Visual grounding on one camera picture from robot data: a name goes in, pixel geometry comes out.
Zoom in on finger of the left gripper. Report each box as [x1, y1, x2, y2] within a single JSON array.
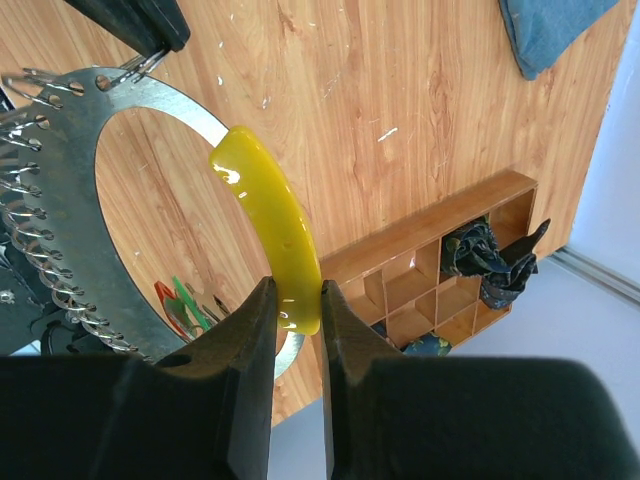
[[66, 0, 191, 55]]

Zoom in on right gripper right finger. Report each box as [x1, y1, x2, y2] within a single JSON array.
[[321, 280, 639, 479]]

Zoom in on wooden compartment tray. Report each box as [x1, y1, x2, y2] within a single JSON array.
[[321, 171, 537, 348]]

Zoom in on metal key organizer ring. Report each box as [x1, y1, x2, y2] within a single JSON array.
[[0, 52, 324, 379]]

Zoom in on blue floral rolled tie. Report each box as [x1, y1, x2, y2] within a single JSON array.
[[371, 322, 453, 357]]

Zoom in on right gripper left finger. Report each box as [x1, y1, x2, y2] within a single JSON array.
[[1, 277, 277, 479]]

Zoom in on folded blue cloth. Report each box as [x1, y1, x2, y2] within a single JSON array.
[[498, 0, 618, 81]]

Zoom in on dark rolled tie top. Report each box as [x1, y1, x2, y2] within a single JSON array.
[[440, 215, 551, 310]]

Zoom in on red key tag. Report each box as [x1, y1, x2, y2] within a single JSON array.
[[154, 277, 203, 342]]

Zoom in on green key tag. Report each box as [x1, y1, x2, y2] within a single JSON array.
[[172, 276, 212, 331]]

